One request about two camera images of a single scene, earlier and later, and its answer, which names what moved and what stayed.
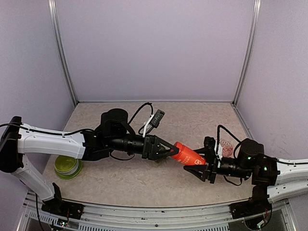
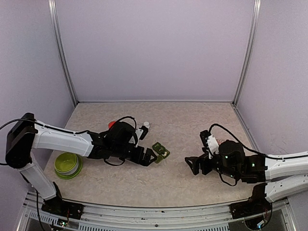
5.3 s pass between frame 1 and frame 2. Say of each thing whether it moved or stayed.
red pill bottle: moved
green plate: stayed
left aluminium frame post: stayed
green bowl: stayed
